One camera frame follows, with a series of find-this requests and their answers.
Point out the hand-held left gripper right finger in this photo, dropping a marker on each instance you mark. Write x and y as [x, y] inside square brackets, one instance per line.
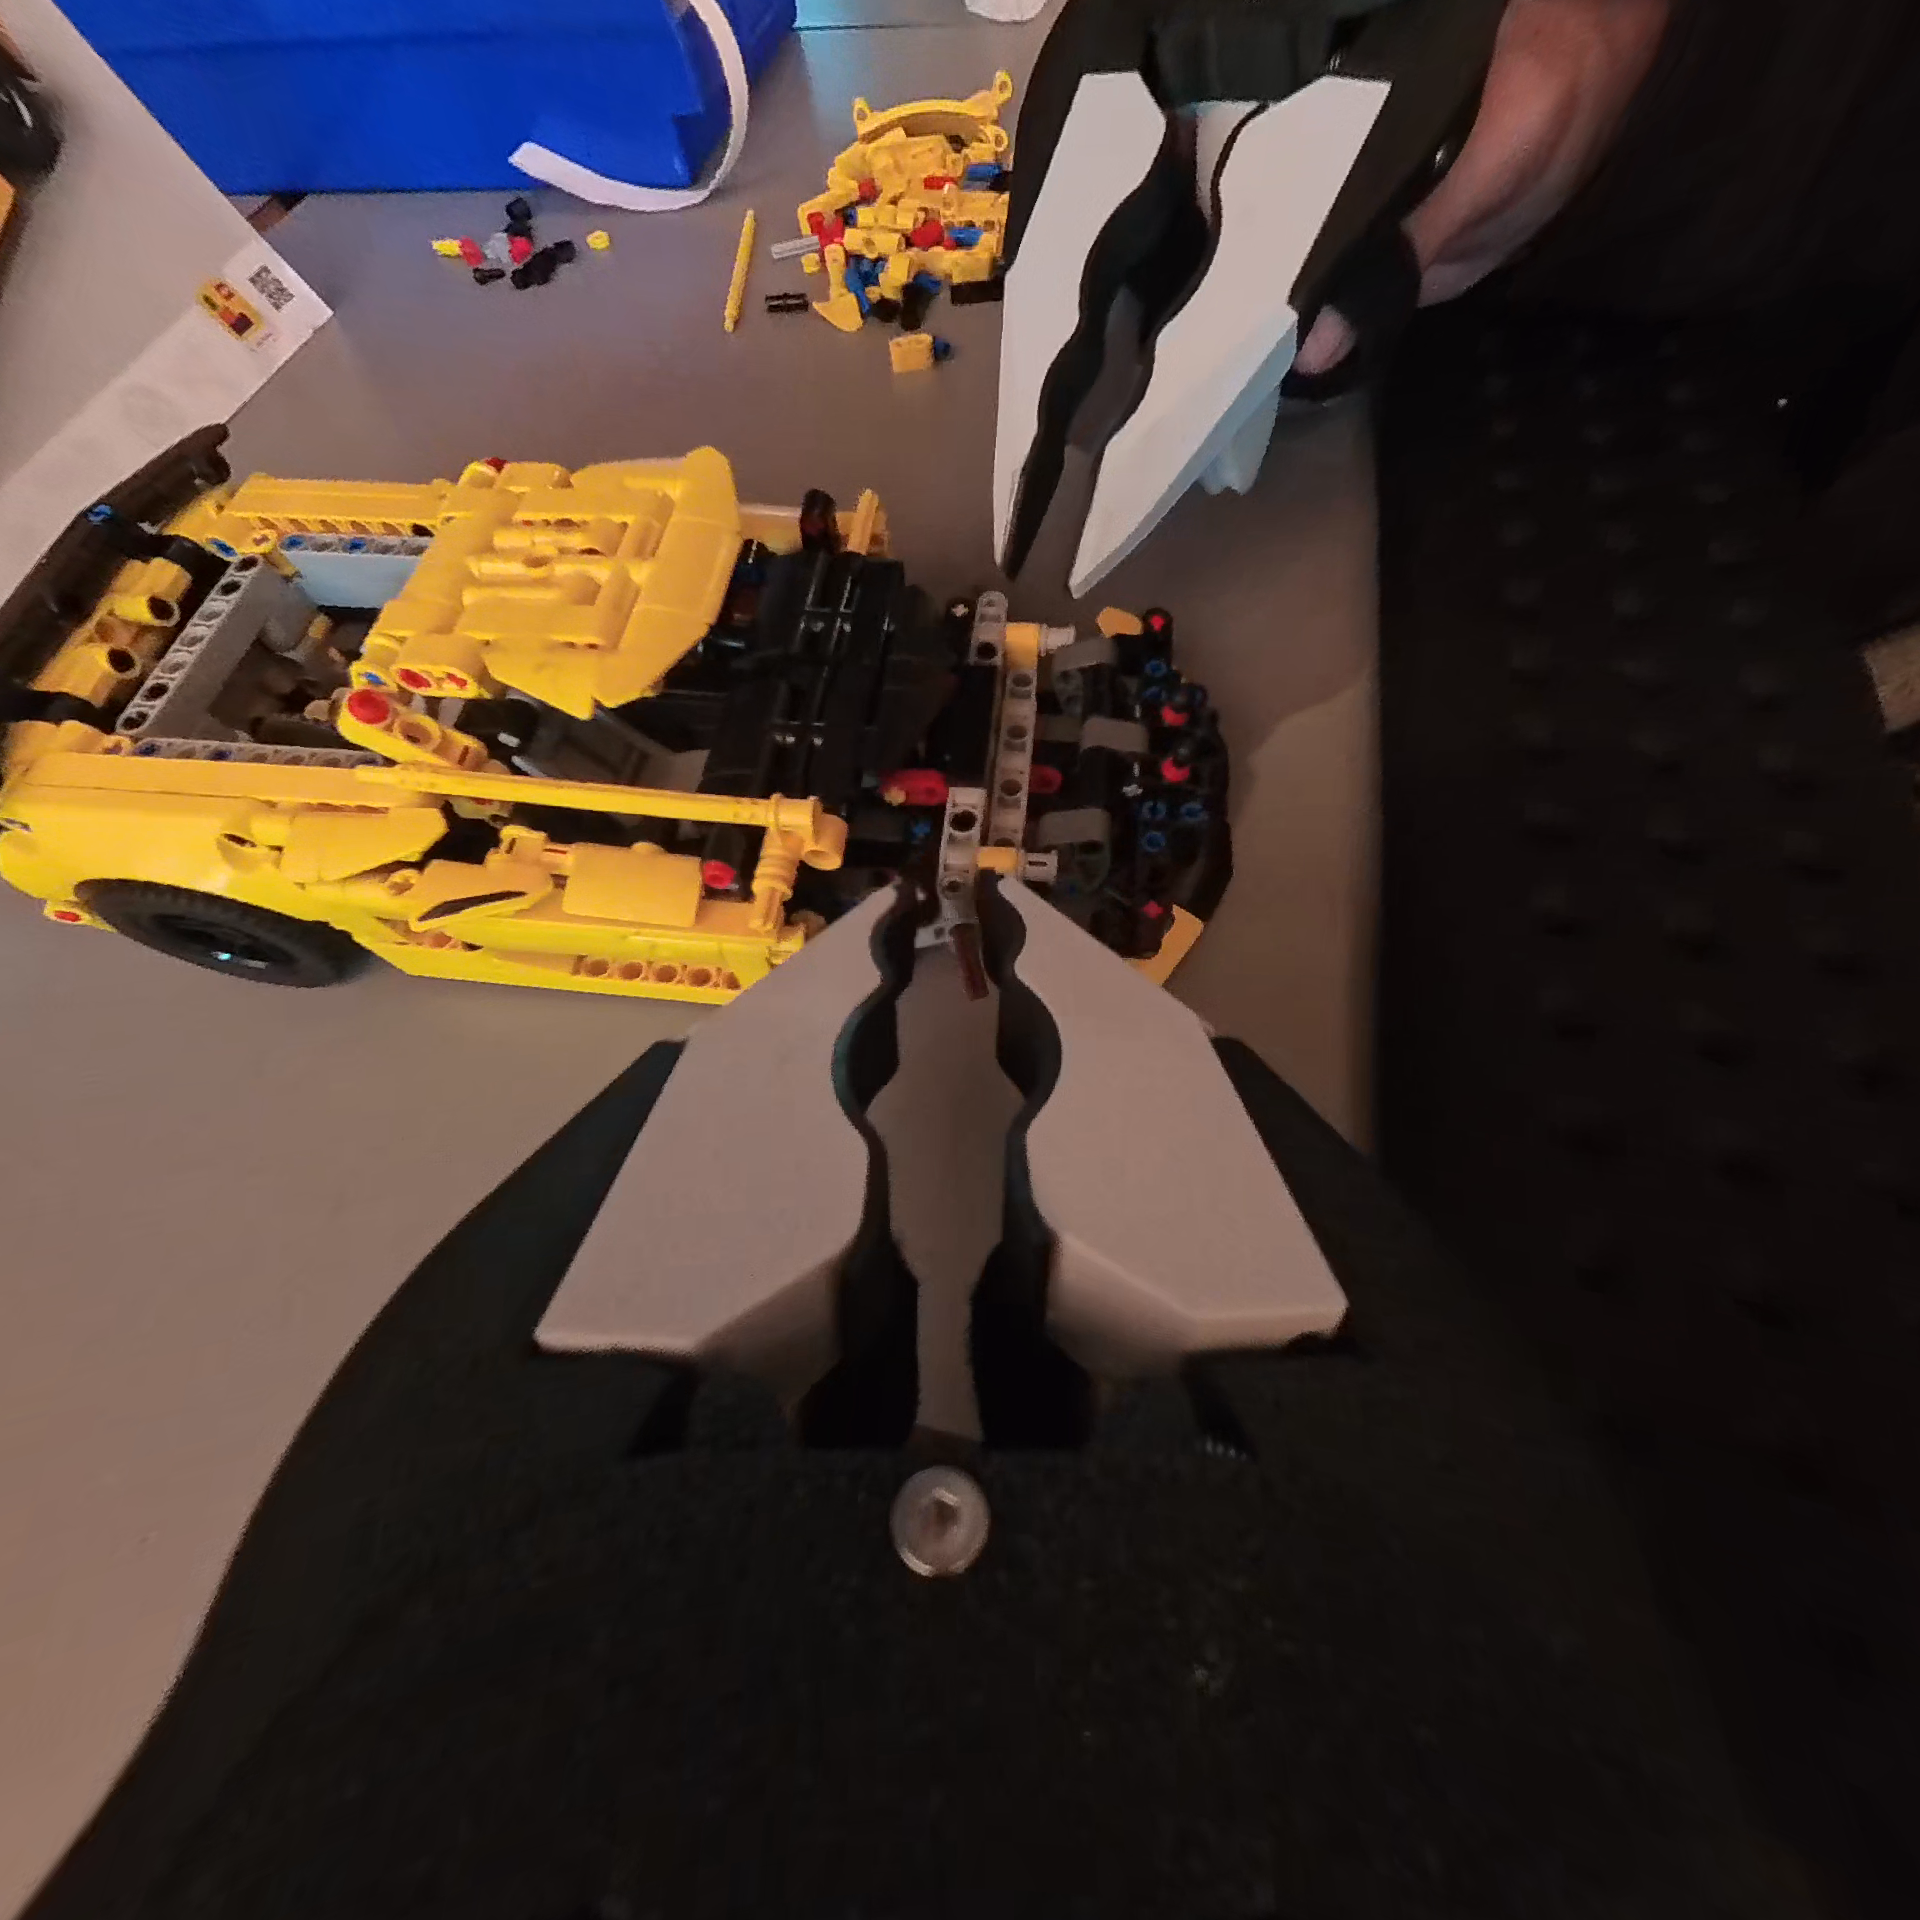
[1170, 1185]

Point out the yellow toy brick car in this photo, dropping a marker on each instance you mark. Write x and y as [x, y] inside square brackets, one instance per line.
[570, 585]

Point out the small heap of black bricks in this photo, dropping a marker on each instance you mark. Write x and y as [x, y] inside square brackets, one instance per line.
[524, 263]

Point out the blue fabric bag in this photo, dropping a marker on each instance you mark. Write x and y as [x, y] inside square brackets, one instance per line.
[376, 90]

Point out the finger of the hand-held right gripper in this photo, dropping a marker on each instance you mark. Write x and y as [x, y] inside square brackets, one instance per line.
[1049, 224]
[1229, 346]

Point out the person's right hand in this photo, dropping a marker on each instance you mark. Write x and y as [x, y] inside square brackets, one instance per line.
[1545, 136]

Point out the pile of small toy bricks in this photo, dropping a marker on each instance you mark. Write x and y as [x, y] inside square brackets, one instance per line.
[901, 224]

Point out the yellow brick with blue pin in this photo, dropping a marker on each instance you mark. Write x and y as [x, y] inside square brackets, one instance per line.
[917, 353]

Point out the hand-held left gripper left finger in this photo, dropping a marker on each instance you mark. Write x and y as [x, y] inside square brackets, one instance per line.
[721, 1185]

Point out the white instruction booklet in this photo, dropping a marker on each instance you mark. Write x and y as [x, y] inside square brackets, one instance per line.
[136, 346]

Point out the yellow toy axle rod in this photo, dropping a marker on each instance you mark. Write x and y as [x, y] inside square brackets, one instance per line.
[738, 271]

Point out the person's pale trousers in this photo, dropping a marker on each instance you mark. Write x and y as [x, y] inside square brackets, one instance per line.
[1897, 675]

